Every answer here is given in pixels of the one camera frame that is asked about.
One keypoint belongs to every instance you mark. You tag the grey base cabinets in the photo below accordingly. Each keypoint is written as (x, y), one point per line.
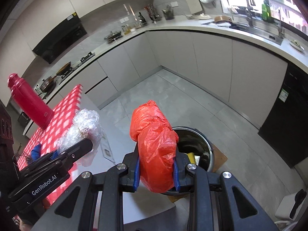
(204, 60)

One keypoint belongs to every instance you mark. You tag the steel trash can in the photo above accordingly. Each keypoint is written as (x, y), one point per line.
(190, 139)

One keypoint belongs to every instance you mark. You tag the black range hood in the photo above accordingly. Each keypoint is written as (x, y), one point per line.
(60, 41)

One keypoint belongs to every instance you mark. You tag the steel sink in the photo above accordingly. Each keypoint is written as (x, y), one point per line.
(259, 32)

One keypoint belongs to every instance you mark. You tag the green bottle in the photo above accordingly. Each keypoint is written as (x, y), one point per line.
(266, 13)

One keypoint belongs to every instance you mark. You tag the clear plastic wrap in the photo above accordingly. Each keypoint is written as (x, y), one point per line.
(84, 122)

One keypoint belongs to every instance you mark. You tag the white plate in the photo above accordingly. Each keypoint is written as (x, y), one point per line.
(297, 45)

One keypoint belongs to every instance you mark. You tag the black dishwasher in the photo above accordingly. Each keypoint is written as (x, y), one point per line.
(284, 115)

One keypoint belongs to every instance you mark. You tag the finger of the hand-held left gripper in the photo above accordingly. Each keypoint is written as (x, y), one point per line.
(79, 149)
(45, 158)

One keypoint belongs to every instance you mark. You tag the lidded black wok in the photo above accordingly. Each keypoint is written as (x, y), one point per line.
(48, 84)

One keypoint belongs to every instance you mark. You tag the lidded steel pan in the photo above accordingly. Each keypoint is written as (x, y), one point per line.
(113, 36)

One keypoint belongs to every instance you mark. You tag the yellow sponge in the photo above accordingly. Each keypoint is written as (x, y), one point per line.
(191, 158)

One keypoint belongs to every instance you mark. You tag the white stool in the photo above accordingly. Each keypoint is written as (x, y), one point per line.
(282, 209)

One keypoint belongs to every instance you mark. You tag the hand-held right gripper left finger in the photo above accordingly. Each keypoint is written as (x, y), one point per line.
(137, 173)

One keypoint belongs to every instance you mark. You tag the red checked tablecloth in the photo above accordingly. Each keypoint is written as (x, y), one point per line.
(65, 105)

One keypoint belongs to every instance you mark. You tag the black gas stove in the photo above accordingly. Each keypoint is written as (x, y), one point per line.
(87, 57)

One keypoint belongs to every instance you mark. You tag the white cutting board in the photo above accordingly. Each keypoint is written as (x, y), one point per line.
(192, 2)

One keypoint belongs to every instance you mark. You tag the orange plastic bag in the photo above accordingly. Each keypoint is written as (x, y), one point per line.
(154, 144)

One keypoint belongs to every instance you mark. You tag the red thermos flask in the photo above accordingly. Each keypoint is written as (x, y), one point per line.
(28, 101)

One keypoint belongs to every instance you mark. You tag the dark faucet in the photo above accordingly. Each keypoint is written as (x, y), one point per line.
(249, 7)

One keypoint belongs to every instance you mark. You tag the blue scrap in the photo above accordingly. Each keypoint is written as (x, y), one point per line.
(36, 152)

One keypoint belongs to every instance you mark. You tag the small oil bottles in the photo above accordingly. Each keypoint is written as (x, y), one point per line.
(127, 29)

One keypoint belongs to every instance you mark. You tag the brown bowl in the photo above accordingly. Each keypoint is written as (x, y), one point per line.
(222, 19)

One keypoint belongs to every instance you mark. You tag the grey wall cabinets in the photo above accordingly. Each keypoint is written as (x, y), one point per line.
(48, 7)

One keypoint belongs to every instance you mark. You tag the dark wine bottle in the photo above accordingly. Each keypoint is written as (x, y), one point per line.
(142, 19)

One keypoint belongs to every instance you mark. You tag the black tool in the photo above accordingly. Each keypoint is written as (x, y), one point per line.
(298, 202)

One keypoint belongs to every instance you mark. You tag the dark utensil holder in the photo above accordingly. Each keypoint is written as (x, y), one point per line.
(168, 13)

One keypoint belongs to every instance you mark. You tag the open black wok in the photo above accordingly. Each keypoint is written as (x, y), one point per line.
(63, 68)

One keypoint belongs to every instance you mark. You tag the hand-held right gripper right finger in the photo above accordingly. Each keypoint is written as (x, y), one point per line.
(176, 175)

